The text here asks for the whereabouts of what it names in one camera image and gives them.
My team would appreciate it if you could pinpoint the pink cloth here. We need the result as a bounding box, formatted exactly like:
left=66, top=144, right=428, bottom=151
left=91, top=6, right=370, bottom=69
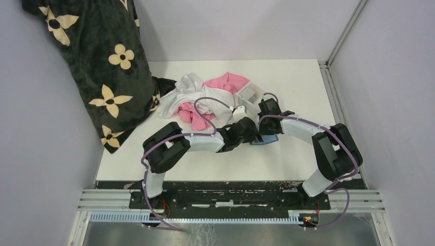
left=175, top=72, right=250, bottom=131

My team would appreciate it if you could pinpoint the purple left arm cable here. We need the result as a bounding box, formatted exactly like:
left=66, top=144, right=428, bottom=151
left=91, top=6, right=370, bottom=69
left=141, top=96, right=235, bottom=232

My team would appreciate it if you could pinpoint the blue leather card holder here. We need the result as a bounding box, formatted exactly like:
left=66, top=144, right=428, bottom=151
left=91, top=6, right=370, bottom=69
left=250, top=134, right=279, bottom=146

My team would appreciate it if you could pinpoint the stack of credit cards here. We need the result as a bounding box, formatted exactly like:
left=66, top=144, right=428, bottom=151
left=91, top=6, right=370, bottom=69
left=239, top=87, right=258, bottom=104

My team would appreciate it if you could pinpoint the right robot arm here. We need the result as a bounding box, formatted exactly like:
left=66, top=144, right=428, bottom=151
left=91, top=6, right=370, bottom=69
left=258, top=98, right=363, bottom=209

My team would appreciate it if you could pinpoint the clear plastic tray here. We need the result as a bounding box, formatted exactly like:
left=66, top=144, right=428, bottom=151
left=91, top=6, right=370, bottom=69
left=235, top=81, right=266, bottom=119

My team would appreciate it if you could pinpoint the aluminium frame rail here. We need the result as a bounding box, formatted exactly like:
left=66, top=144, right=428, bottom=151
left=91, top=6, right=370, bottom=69
left=68, top=189, right=394, bottom=245

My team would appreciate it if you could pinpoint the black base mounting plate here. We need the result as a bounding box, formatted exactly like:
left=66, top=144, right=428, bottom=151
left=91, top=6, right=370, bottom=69
left=129, top=181, right=331, bottom=219

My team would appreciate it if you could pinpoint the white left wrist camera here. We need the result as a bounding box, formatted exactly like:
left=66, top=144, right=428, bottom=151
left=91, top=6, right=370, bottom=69
left=232, top=105, right=247, bottom=122

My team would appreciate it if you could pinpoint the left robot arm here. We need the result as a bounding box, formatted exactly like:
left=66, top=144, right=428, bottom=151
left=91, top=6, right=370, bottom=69
left=141, top=117, right=263, bottom=209

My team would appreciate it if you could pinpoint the white cloth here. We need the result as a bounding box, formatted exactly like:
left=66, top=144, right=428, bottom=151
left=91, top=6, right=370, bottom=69
left=157, top=73, right=235, bottom=131

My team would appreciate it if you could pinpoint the black floral blanket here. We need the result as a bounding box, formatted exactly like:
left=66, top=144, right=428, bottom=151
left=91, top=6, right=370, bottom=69
left=22, top=1, right=175, bottom=153

